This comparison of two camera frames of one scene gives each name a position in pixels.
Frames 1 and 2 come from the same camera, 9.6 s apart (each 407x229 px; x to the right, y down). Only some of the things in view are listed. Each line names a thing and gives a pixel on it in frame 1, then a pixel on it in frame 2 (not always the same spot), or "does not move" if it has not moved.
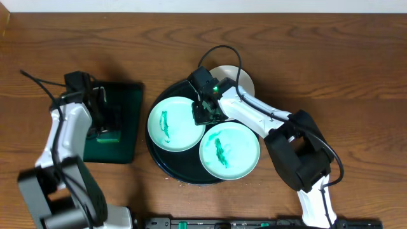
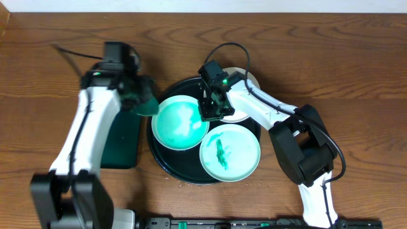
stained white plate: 172,126 does not move
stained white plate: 229,151 does not move
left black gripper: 103,119 → 140,99
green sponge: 109,137 → 150,107
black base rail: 166,222 does not move
